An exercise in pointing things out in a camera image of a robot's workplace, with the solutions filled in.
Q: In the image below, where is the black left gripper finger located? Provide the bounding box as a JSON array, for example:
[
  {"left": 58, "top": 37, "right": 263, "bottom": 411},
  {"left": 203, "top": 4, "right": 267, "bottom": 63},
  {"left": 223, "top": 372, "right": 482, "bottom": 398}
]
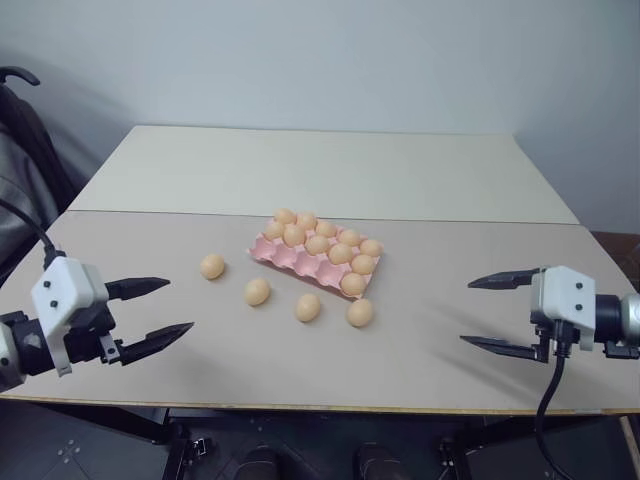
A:
[
  {"left": 119, "top": 321, "right": 196, "bottom": 367},
  {"left": 104, "top": 276, "right": 172, "bottom": 303}
]

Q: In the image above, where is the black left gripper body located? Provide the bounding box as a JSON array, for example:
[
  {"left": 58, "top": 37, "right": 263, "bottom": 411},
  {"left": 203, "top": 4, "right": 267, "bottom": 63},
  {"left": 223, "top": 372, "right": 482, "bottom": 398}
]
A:
[{"left": 62, "top": 282, "right": 125, "bottom": 366}]

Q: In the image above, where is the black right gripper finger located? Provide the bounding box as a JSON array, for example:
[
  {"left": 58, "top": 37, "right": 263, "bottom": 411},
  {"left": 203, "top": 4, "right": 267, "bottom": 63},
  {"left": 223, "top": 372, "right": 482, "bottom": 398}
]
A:
[
  {"left": 459, "top": 334, "right": 540, "bottom": 361},
  {"left": 466, "top": 267, "right": 546, "bottom": 292}
]

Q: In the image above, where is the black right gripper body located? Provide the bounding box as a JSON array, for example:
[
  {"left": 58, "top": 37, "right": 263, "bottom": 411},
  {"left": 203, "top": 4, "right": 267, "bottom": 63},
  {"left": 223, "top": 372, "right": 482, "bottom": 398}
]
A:
[{"left": 530, "top": 310, "right": 572, "bottom": 363}]

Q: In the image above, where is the pink egg tray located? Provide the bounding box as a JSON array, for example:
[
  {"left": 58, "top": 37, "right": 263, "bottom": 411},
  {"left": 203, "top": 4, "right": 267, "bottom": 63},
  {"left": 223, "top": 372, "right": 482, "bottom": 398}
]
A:
[{"left": 247, "top": 214, "right": 387, "bottom": 302}]

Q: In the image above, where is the black and grey chair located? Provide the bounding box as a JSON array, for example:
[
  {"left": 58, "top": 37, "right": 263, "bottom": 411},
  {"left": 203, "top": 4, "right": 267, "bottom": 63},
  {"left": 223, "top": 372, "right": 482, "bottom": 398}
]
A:
[{"left": 0, "top": 66, "right": 97, "bottom": 275}]

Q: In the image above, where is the black base platform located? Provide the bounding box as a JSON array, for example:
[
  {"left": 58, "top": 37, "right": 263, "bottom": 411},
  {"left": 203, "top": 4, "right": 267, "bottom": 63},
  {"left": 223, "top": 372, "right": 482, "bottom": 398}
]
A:
[{"left": 0, "top": 394, "right": 640, "bottom": 480}]

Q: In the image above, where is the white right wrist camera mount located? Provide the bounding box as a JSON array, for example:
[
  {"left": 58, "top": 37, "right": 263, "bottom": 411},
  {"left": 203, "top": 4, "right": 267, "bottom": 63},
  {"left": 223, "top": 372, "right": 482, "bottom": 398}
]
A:
[{"left": 529, "top": 265, "right": 599, "bottom": 354}]

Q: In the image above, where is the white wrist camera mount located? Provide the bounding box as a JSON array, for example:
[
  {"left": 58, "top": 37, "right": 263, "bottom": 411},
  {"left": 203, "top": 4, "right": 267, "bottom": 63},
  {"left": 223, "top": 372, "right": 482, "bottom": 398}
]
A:
[
  {"left": 529, "top": 265, "right": 599, "bottom": 354},
  {"left": 30, "top": 256, "right": 110, "bottom": 377}
]

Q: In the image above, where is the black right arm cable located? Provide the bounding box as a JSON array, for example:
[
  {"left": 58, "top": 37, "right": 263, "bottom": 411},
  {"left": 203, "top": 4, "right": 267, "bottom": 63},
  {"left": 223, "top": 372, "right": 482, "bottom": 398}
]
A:
[{"left": 532, "top": 319, "right": 572, "bottom": 480}]

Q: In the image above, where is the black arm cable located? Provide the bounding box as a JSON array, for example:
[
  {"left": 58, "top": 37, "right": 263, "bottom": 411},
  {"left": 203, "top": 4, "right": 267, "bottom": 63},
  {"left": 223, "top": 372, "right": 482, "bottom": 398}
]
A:
[
  {"left": 532, "top": 319, "right": 572, "bottom": 480},
  {"left": 0, "top": 198, "right": 66, "bottom": 261}
]

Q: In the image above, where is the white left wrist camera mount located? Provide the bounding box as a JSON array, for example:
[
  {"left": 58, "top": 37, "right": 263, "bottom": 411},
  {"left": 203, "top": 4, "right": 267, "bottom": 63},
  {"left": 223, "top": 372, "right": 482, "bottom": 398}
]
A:
[{"left": 30, "top": 256, "right": 110, "bottom": 377}]

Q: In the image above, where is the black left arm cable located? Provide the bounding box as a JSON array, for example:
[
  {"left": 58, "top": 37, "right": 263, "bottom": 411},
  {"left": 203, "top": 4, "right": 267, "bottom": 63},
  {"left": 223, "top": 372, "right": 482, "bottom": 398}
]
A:
[{"left": 0, "top": 198, "right": 66, "bottom": 261}]

